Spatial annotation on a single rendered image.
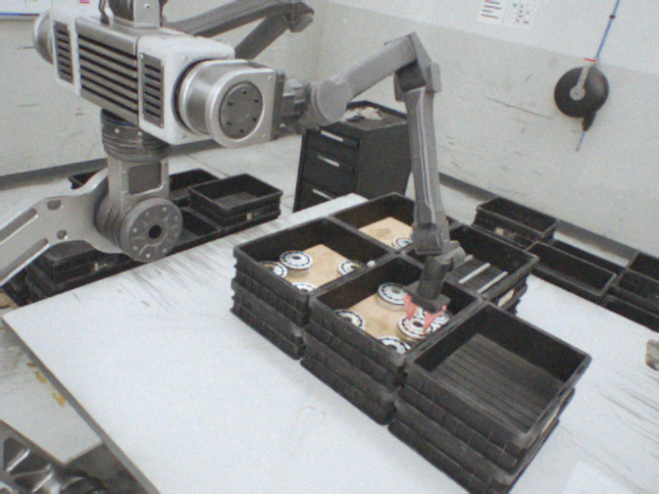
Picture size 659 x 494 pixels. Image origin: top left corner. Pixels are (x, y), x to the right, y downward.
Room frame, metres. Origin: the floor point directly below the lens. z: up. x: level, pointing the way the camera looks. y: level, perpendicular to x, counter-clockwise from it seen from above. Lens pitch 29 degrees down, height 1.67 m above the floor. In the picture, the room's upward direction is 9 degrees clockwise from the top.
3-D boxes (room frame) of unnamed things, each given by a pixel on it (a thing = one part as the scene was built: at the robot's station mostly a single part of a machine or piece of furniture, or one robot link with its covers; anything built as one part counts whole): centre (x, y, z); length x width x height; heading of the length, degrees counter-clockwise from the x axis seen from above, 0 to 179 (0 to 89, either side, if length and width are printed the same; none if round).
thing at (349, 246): (1.35, 0.02, 0.87); 0.40 x 0.30 x 0.11; 142
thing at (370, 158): (3.19, -0.11, 0.45); 0.60 x 0.45 x 0.90; 144
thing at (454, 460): (0.98, -0.45, 0.76); 0.40 x 0.30 x 0.12; 142
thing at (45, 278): (1.80, 0.97, 0.37); 0.40 x 0.30 x 0.45; 144
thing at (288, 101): (0.92, 0.13, 1.45); 0.09 x 0.08 x 0.12; 54
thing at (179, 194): (2.69, 0.82, 0.31); 0.40 x 0.30 x 0.34; 144
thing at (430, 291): (1.13, -0.27, 1.00); 0.10 x 0.07 x 0.07; 51
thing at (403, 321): (1.13, -0.27, 0.88); 0.10 x 0.10 x 0.01
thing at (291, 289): (1.35, 0.02, 0.92); 0.40 x 0.30 x 0.02; 142
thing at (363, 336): (1.17, -0.21, 0.92); 0.40 x 0.30 x 0.02; 142
